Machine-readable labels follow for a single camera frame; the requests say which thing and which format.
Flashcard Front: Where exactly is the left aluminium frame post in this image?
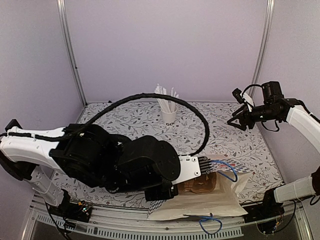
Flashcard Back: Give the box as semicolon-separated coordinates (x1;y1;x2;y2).
56;0;88;107

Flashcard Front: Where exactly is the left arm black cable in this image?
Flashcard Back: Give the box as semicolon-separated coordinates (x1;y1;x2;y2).
63;92;210;157

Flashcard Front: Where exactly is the aluminium frame post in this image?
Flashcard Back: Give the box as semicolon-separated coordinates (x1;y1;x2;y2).
56;0;88;107
249;0;276;86

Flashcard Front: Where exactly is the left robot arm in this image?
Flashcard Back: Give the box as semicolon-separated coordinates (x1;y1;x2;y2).
0;119;181;217

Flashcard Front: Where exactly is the white cup holding straws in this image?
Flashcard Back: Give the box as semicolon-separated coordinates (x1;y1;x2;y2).
161;106;178;127

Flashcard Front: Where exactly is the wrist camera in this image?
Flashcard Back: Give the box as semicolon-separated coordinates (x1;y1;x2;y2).
173;155;212;184
232;88;255;112

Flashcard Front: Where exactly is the right aluminium frame post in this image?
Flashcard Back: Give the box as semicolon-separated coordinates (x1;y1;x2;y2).
249;0;276;86

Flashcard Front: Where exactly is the brown cardboard cup carrier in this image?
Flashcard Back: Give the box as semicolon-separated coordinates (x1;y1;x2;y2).
177;172;217;194

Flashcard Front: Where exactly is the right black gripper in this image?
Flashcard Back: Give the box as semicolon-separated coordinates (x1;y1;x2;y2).
227;102;280;131

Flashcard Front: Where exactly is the front aluminium rail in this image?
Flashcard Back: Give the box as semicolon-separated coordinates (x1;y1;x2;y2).
22;194;313;240

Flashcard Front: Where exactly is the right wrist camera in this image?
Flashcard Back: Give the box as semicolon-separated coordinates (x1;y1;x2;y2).
232;88;255;112

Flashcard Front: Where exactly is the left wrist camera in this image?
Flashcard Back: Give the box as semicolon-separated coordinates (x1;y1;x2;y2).
173;155;212;184

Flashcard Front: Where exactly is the checkered paper takeout bag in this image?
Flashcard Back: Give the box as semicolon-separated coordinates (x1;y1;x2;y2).
147;154;253;224

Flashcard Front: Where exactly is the floral patterned table mat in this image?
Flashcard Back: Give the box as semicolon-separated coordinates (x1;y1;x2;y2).
52;101;284;209

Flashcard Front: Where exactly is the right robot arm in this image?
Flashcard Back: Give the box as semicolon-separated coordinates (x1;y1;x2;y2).
227;81;320;222

